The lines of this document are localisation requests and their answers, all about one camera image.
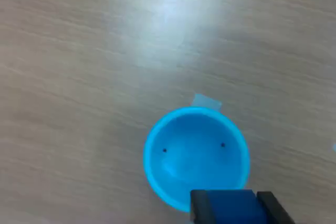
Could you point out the blue foam cube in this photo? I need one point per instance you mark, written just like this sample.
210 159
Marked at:
236 208

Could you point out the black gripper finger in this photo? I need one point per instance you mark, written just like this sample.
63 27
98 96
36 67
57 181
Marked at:
200 208
275 211

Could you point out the blue plastic bin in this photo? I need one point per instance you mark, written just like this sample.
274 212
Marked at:
194 155

